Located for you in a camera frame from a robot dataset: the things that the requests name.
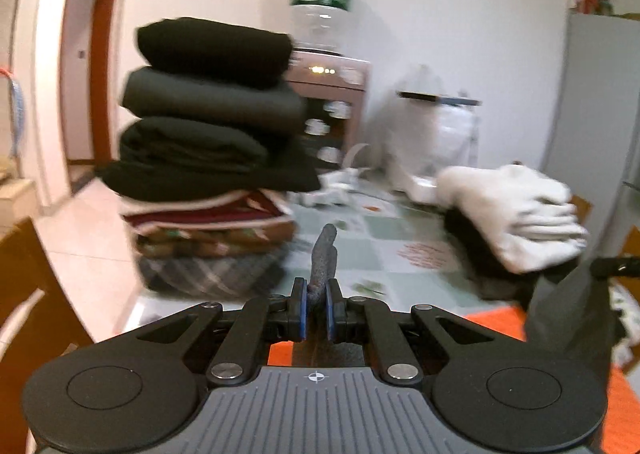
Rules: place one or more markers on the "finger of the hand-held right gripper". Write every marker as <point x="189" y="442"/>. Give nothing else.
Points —
<point x="617" y="266"/>

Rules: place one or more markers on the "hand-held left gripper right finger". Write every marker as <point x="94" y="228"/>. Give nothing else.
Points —
<point x="331" y="310"/>

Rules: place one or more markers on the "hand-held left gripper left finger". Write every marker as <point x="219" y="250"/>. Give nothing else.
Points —
<point x="300" y="310"/>

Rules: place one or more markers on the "dark grey garment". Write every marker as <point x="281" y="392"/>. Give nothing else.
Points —
<point x="322" y="259"/>

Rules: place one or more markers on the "folded grey plaid garment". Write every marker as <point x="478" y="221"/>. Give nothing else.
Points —
<point x="210" y="274"/>

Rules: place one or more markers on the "printed checked tablecloth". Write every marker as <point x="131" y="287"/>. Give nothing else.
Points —
<point x="400" y="239"/>

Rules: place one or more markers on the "folded brown patterned garment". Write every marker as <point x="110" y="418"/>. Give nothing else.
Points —
<point x="215" y="240"/>

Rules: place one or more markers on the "folded maroon striped garment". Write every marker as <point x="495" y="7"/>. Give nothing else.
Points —
<point x="210" y="216"/>

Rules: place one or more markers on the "orange dotted mat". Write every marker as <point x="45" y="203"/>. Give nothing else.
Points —
<point x="625" y="409"/>

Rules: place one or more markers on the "black cloth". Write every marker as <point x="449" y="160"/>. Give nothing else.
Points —
<point x="475" y="254"/>

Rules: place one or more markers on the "wide folded black garment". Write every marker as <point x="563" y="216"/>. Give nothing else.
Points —
<point x="210" y="181"/>

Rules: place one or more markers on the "grey refrigerator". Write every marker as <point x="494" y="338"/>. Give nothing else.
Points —
<point x="595" y="108"/>

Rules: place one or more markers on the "white plastic bag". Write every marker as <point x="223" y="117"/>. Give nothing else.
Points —
<point x="430" y="143"/>

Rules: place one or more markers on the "rolled black garment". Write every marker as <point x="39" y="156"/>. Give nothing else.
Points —
<point x="190" y="143"/>

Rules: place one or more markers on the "pink patterned water dispenser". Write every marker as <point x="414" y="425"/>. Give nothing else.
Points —
<point x="332" y="98"/>

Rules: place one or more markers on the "folded dark green garment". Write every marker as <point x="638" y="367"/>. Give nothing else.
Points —
<point x="210" y="98"/>

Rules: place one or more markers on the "wooden chair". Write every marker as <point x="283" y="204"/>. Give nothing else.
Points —
<point x="30" y="294"/>

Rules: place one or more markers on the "beige box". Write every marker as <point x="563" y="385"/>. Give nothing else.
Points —
<point x="15" y="194"/>

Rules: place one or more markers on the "brown wooden door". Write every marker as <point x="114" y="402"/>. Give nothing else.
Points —
<point x="87" y="73"/>

